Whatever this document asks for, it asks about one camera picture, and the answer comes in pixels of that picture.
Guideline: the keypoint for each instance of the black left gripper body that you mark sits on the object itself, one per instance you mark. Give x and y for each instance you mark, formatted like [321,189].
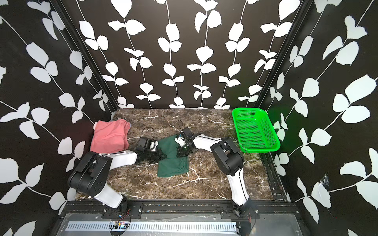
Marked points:
[153,157]

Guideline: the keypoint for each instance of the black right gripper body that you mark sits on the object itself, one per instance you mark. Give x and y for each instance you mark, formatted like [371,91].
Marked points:
[184,150]

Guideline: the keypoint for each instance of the dark green t-shirt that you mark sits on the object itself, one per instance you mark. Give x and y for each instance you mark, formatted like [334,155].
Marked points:
[171,165]

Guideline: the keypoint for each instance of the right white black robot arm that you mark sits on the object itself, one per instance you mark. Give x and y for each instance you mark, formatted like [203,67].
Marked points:
[229,159]

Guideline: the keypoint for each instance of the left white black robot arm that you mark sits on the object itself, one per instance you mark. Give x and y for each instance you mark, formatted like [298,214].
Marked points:
[91,174]

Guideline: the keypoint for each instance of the pink folded t-shirt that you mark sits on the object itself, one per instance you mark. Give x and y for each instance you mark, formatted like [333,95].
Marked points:
[110,137]

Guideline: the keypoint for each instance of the green plastic basket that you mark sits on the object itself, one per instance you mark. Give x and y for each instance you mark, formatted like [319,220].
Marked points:
[255,131]

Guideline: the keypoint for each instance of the small electronics board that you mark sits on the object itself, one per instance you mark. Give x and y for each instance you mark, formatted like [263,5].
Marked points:
[119,226]

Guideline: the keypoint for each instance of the black front aluminium rail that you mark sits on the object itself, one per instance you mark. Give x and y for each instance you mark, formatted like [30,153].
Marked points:
[139,208]

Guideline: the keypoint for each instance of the black corner frame post left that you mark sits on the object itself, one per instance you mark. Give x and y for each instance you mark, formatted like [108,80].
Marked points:
[80,44]

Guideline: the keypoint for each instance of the black corner frame post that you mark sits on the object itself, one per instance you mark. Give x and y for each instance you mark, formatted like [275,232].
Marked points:
[297,22]
[80,44]

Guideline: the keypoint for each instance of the white slotted cable duct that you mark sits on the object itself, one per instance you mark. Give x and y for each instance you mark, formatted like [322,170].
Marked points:
[166,227]

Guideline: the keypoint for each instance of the black corner frame post right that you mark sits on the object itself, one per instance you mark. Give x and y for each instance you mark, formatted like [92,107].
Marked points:
[297,22]

